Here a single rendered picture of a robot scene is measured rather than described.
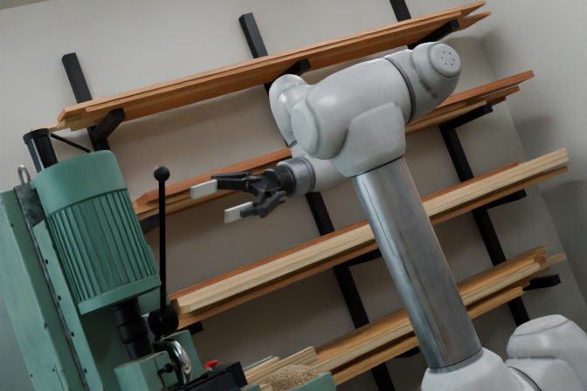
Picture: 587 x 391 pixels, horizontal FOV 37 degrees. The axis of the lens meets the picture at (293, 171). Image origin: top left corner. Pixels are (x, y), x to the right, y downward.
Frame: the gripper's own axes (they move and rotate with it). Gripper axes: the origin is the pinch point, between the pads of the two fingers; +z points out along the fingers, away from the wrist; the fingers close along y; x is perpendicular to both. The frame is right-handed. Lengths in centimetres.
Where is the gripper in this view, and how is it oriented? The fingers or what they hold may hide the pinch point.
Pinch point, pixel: (212, 202)
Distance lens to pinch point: 194.2
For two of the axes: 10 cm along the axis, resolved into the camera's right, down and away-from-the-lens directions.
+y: -6.4, -3.7, 6.7
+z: -7.6, 2.4, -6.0
